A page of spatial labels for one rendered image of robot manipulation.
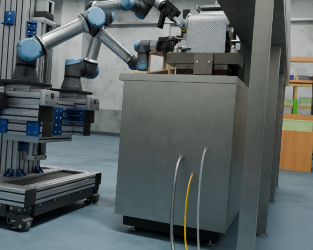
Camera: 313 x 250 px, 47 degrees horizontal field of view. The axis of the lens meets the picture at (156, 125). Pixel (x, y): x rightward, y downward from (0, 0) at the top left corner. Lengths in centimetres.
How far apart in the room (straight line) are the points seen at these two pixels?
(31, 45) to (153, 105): 73
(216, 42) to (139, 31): 1019
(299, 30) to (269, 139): 930
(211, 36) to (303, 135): 418
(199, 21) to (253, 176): 118
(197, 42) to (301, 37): 924
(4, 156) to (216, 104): 140
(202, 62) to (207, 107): 25
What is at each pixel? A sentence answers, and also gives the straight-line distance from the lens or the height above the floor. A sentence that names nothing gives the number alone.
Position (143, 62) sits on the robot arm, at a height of 100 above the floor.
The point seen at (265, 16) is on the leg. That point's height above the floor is 104.
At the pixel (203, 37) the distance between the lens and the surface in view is 221.
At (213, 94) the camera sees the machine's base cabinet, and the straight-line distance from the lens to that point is 187.
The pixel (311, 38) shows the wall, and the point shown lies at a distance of 1135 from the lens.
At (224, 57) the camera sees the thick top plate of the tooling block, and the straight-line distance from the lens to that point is 195.
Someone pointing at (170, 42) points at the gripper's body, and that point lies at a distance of 224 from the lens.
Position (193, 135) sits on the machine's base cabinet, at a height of 58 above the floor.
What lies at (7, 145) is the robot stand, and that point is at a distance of 250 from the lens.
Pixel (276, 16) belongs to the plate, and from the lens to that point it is 172.
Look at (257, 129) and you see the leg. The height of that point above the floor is 64.
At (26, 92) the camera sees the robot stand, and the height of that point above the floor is 75.
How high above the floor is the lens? 65
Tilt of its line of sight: 1 degrees down
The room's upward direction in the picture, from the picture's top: 4 degrees clockwise
